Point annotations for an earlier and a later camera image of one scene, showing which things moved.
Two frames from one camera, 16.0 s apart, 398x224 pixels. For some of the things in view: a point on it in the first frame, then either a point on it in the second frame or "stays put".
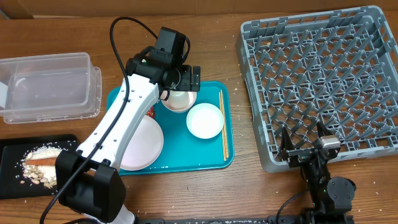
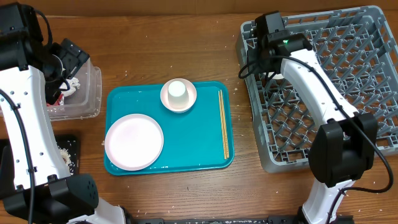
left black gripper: x=185 y=83 -> x=74 y=56
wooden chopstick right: x=224 y=122 stays put
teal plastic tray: x=182 y=152 stays put
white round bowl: x=204 y=121 -> x=276 y=76
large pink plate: x=144 y=147 stays put
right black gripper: x=298 y=155 -> x=254 y=56
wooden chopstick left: x=222 y=127 stays put
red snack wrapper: x=151 y=112 -> x=57 y=102
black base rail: x=275 y=219 stays put
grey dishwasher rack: x=337 y=67 stays put
